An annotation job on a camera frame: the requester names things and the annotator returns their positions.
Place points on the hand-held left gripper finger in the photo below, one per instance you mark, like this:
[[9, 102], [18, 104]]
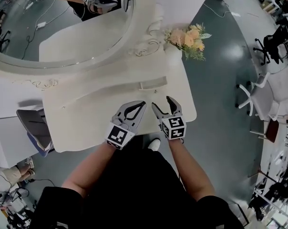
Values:
[[138, 119], [122, 110]]

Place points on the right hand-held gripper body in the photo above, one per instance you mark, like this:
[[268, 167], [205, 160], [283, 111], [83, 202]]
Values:
[[173, 128]]

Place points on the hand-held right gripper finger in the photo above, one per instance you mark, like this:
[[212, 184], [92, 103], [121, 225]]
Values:
[[158, 112], [175, 107]]

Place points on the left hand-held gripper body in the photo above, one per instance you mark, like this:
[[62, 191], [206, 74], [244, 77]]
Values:
[[116, 136]]

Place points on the white dressing table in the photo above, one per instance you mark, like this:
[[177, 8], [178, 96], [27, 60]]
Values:
[[91, 118]]

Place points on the person's left forearm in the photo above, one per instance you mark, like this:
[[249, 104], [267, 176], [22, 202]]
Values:
[[89, 170]]

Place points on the person's right forearm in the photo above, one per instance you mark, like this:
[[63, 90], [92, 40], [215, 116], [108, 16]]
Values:
[[194, 173]]

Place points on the oval mirror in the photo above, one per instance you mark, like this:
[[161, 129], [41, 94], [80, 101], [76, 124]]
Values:
[[63, 20]]

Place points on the person's white shoe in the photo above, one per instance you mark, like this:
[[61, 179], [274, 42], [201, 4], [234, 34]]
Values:
[[154, 145]]

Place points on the white vase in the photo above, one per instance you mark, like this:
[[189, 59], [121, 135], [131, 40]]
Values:
[[173, 55]]

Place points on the person's black clothing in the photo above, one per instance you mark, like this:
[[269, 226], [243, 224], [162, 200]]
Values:
[[134, 194]]

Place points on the peach flower bouquet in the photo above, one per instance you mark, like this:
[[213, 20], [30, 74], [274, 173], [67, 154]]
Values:
[[187, 40]]

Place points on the purple grey chair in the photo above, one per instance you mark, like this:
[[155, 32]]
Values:
[[35, 130]]

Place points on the white office chair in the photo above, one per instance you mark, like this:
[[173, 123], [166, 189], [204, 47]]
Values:
[[265, 96]]

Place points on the brown wooden stool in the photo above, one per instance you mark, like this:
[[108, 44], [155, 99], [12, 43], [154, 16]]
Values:
[[272, 130]]

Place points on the white cluttered workbench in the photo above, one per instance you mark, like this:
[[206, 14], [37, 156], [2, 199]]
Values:
[[282, 151]]

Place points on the white side desk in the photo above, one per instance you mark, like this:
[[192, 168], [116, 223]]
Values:
[[5, 149]]

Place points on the black office chair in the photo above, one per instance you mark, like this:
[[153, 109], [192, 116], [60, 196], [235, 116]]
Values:
[[275, 44]]

